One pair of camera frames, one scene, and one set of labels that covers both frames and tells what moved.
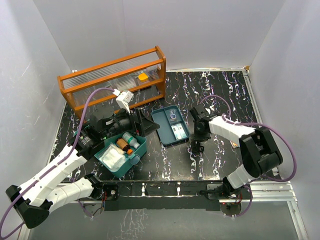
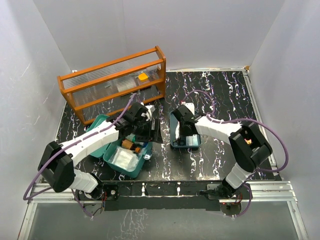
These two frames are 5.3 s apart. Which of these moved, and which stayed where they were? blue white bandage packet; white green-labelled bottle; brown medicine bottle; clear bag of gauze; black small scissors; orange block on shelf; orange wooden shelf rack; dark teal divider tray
Moved: dark teal divider tray; brown medicine bottle; white green-labelled bottle; blue white bandage packet; clear bag of gauze; black small scissors
Stayed: orange block on shelf; orange wooden shelf rack
